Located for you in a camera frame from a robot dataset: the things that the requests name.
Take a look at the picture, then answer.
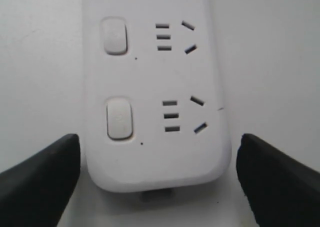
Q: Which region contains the white five-outlet power strip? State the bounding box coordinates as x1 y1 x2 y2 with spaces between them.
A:
82 0 231 193

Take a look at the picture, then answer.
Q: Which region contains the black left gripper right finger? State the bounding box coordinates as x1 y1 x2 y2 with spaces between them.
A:
235 133 320 227

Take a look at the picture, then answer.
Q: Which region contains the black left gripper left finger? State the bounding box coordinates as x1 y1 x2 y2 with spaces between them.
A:
0 133 81 227

